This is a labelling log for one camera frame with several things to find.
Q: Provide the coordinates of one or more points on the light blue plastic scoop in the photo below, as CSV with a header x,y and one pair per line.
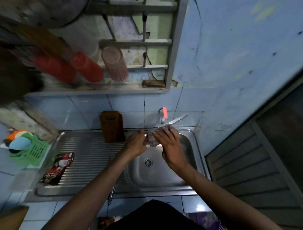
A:
x,y
20,143

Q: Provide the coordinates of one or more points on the clear plastic container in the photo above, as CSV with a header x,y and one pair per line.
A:
x,y
22,181

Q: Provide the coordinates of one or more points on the dark round hanging pan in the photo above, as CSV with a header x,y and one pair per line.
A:
x,y
42,11

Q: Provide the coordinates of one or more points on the checked dishcloth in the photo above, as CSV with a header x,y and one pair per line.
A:
x,y
151,139

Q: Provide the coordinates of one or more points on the orange plastic utensil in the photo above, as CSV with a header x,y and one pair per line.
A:
x,y
15,134

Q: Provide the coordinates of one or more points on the red plastic cup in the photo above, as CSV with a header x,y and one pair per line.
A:
x,y
88,68
55,70

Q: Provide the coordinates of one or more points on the wooden scrub brush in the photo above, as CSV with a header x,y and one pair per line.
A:
x,y
153,84

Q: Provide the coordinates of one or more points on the person's left hand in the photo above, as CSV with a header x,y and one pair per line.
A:
x,y
136,144

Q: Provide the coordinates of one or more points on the purple plastic basket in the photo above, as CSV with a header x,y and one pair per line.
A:
x,y
208,221

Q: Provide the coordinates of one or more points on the wooden knife block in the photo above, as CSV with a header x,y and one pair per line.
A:
x,y
13,219

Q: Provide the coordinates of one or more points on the knives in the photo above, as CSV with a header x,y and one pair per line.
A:
x,y
111,194

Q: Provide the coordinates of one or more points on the person's left forearm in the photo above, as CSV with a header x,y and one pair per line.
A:
x,y
87,192

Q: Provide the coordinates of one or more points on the small wooden cutting board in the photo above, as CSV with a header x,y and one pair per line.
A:
x,y
112,128

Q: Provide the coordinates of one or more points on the red black sachet pack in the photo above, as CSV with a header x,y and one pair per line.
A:
x,y
58,168

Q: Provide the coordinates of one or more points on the yellow plastic cup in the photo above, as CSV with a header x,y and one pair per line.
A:
x,y
45,40

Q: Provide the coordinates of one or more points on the white plastic cup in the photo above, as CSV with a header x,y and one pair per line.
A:
x,y
78,40

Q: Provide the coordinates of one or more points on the person's right forearm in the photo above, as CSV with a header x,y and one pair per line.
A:
x,y
227,199

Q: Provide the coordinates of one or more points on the grey slatted wooden door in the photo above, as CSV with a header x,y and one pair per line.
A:
x,y
246,170

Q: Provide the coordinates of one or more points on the green plastic basket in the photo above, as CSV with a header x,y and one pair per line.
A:
x,y
35,154

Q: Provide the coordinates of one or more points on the person's black clothing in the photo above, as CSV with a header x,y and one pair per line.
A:
x,y
156,216

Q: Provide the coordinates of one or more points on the stainless steel sink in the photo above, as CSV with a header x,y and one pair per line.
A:
x,y
165,173

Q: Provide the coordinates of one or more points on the red striped drinking glass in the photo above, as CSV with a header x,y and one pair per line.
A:
x,y
116,65

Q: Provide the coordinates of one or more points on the large dark brown wok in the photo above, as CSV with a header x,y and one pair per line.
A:
x,y
16,75

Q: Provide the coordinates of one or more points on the person's right hand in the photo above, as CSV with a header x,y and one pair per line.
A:
x,y
172,151

